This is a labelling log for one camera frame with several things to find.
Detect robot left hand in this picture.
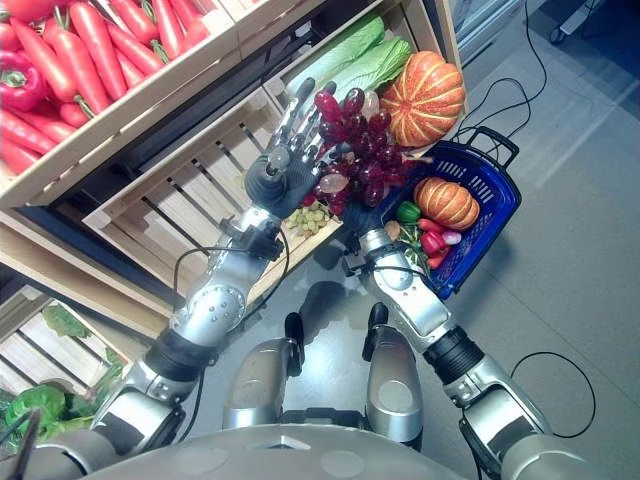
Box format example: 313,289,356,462
243,78,342,220

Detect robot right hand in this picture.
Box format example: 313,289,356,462
343,198,390,235

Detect red grape bunch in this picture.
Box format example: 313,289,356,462
312,87,434,217

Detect blue plastic shopping basket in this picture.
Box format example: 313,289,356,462
379,126,522,302

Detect green bell pepper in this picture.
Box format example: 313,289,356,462
395,200,423,224

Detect green grape bunch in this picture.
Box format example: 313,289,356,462
286,203,332,237

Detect small red bell pepper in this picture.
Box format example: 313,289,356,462
419,230,447,255

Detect slatted wooden crate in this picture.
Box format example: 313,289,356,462
82,87,347,304

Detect small orange striped pumpkin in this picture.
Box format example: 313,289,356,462
413,177,482,232

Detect large orange striped pumpkin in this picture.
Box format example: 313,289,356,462
379,49,467,149

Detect wooden shelf tray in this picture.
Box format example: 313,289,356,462
0,0,404,210

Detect green napa cabbage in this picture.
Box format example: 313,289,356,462
327,37,414,97
303,14,387,84

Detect robot right leg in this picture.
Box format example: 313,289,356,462
361,302,425,447

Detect robot leg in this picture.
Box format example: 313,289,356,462
221,312,307,432
361,302,425,447

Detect red carrot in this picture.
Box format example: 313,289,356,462
151,0,187,61
114,47,147,91
169,0,212,47
9,17,79,104
14,106,77,145
109,0,161,47
68,1,129,102
42,19,112,115
106,22,167,77
0,108,59,155
0,137,42,177

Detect robot left leg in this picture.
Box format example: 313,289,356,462
221,312,307,432

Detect wooden crate with cabbages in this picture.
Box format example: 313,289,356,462
264,0,472,151

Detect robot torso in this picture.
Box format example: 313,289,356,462
29,422,506,480

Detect large red bell pepper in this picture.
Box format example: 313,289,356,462
0,49,49,113

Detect low wooden crate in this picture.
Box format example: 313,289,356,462
0,287,129,401

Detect power strip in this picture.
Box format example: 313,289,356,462
548,0,604,45

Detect red tomato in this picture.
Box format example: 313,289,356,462
0,0,57,24

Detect green lettuce head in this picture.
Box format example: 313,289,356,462
0,383,104,444

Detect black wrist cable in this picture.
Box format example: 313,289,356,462
172,227,292,310

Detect black floor cable loop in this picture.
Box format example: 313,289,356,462
509,351,599,440

